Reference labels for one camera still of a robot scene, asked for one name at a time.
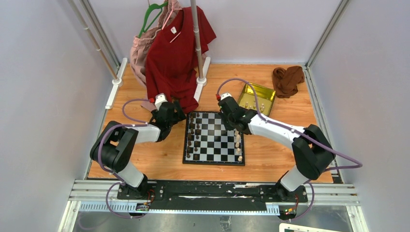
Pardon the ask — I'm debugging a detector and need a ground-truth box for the gold metal tin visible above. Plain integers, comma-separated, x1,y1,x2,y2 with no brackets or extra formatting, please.
237,83,276,116

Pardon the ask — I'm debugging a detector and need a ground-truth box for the black white chessboard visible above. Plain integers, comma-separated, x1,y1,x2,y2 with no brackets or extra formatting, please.
182,111,245,166

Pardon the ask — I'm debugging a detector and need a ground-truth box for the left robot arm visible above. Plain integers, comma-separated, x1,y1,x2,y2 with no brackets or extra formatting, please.
90,101,186,200

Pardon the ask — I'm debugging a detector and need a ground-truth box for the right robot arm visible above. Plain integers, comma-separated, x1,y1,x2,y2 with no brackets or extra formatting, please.
217,93,335,202

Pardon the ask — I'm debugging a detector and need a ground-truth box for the white rack base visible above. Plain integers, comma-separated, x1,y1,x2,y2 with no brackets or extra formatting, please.
194,56,211,102

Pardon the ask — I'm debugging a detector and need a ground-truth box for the red t-shirt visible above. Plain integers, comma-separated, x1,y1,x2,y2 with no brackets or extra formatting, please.
145,7,199,114

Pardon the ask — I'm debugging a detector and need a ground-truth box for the brown crumpled cloth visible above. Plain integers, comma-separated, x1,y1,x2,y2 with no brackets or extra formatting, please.
272,66,305,98

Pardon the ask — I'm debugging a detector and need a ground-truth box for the pink garment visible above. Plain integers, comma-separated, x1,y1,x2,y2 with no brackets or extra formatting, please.
130,0,181,93

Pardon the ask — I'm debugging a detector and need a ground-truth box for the metal clothes rack pole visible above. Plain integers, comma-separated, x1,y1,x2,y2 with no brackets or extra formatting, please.
190,0,203,72

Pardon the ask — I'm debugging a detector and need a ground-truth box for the green clothes hanger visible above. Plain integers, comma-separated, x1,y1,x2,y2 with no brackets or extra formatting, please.
137,0,168,38

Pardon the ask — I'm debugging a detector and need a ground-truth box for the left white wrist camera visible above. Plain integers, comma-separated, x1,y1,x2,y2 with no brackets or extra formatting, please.
154,93,168,110

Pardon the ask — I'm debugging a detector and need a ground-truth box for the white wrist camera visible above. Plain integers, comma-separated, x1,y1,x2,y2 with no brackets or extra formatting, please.
154,93,168,110
220,92,232,100

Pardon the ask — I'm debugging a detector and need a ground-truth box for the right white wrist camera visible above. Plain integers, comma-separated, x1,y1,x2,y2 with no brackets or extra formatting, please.
220,92,232,100

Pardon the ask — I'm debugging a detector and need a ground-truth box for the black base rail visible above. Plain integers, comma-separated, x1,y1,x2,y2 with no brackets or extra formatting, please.
117,180,308,212

